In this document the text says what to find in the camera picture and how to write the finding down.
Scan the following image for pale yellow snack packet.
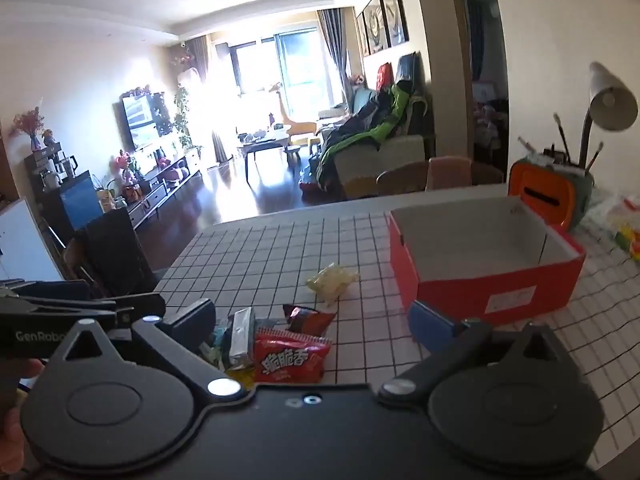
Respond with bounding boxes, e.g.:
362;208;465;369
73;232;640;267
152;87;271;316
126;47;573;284
306;263;360;306

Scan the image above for wooden chair with dark cloth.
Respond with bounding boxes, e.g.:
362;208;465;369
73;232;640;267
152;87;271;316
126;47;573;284
64;207;157;297

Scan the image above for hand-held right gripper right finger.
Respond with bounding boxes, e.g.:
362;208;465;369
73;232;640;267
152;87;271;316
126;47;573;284
377;300;573;408

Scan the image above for grey curtain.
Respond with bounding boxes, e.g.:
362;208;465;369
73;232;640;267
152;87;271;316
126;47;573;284
315;8;351;112

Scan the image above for silver snack packet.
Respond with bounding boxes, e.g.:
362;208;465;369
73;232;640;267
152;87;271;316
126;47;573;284
227;307;256;369

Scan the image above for red flower vase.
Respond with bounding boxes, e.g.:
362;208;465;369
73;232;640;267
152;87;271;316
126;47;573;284
9;107;47;154

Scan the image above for person's left hand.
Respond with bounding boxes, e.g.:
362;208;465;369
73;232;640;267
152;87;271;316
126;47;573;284
0;359;46;480

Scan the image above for yellow cartoon snack packet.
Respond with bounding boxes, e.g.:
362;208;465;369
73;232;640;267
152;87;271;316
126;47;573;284
224;365;258;387

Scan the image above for television cabinet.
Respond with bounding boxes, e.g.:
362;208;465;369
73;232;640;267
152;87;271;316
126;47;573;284
119;154;204;232

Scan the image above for giraffe toy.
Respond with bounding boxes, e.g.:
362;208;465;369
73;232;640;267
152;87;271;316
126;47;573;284
267;82;294;127

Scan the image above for dark cabinet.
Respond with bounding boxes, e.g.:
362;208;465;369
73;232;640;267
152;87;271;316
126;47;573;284
24;142;97;233

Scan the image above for television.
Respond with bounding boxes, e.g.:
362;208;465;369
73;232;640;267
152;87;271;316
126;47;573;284
121;92;174;154

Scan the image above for orange tissue box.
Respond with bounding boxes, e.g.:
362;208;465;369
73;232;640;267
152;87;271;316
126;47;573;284
507;157;596;234

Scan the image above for sofa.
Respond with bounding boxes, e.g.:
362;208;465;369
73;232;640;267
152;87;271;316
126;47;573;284
300;52;437;198

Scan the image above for grey desk lamp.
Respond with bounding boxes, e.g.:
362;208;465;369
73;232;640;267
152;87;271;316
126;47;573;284
578;61;640;172

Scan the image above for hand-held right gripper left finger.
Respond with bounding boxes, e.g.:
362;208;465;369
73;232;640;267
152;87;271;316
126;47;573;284
45;299;246;403

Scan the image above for dark red-brown snack packet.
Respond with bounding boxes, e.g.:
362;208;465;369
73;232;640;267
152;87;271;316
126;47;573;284
283;305;337;339

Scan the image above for red cardboard box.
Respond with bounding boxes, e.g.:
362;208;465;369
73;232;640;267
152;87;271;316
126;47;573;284
387;195;587;327

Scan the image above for colourful plastic bag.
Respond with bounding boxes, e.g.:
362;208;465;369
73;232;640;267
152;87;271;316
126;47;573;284
587;192;640;264

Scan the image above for framed wall picture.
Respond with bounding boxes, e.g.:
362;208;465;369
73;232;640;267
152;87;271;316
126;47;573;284
355;10;371;59
380;0;410;46
362;0;390;54

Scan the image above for coffee table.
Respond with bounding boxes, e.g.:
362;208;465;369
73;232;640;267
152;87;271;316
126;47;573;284
237;129;294;184

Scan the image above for red snack packet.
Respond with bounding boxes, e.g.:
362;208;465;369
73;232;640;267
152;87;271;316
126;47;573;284
252;327;332;386

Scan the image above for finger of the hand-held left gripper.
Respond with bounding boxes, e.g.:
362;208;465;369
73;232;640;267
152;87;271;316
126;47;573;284
0;280;93;303
0;292;167;332

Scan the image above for green snack packet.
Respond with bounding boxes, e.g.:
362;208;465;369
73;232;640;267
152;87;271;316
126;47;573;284
209;327;232;364

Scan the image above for green black jacket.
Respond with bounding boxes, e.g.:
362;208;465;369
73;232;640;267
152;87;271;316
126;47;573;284
317;82;417;192

